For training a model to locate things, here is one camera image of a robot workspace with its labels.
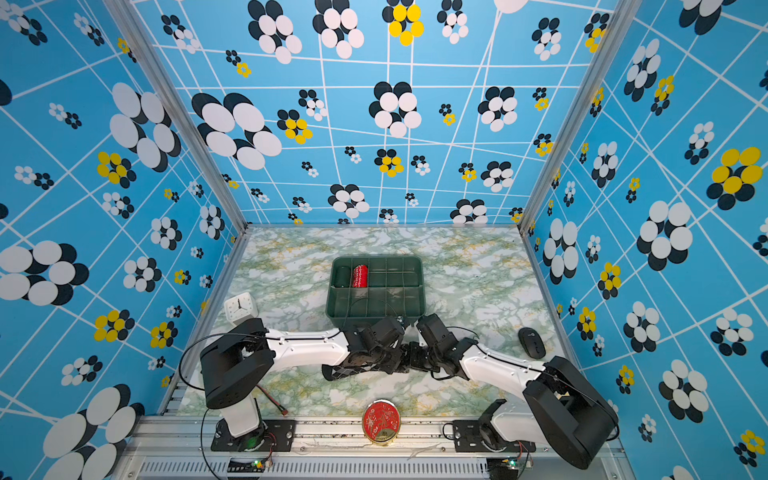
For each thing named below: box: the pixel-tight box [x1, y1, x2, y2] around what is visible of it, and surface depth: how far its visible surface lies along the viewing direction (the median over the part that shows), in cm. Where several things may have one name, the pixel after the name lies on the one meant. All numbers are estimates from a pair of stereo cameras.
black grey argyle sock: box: [322, 352, 377, 381], surface depth 84 cm
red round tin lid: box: [362, 399, 401, 445], surface depth 74 cm
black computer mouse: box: [518, 327, 547, 359], surface depth 89 cm
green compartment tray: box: [325, 256, 426, 329], surface depth 101 cm
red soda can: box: [353, 264, 369, 288], surface depth 100 cm
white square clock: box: [224, 292, 259, 326], surface depth 96 cm
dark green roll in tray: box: [335, 266, 351, 288], surface depth 101 cm
